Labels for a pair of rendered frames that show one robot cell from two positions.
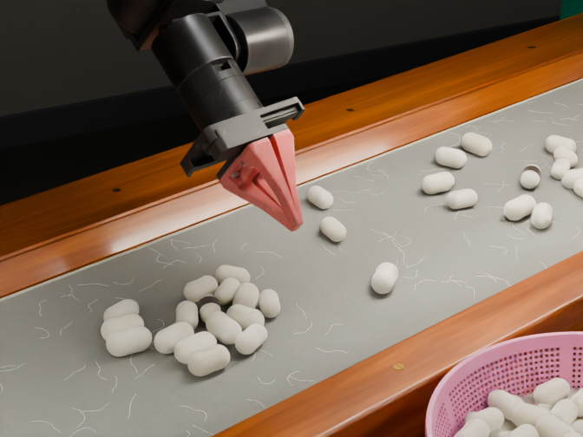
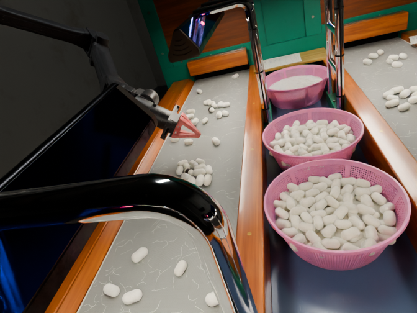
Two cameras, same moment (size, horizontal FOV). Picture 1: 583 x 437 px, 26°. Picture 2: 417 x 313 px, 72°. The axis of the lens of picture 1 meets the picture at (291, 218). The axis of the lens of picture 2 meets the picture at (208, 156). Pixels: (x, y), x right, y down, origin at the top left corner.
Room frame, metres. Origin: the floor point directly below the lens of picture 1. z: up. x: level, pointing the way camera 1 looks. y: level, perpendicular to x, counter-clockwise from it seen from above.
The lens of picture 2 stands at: (0.31, 0.38, 1.20)
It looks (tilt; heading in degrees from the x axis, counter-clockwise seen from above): 31 degrees down; 328
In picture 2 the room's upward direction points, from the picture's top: 17 degrees counter-clockwise
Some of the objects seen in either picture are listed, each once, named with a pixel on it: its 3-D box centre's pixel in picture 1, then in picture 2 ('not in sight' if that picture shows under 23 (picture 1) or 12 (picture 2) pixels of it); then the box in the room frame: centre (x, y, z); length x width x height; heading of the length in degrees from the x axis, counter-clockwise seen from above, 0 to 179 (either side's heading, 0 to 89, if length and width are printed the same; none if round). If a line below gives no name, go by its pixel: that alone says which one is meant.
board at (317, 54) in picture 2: not in sight; (289, 60); (1.15, -0.73, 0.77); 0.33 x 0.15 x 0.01; 40
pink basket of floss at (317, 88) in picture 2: not in sight; (295, 87); (1.01, -0.57, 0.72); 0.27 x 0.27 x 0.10
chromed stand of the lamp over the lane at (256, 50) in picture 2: not in sight; (236, 69); (1.05, -0.30, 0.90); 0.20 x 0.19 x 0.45; 130
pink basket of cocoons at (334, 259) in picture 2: not in sight; (331, 213); (0.55, -0.02, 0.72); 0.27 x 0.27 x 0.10
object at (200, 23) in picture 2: not in sight; (201, 21); (1.11, -0.26, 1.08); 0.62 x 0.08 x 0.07; 130
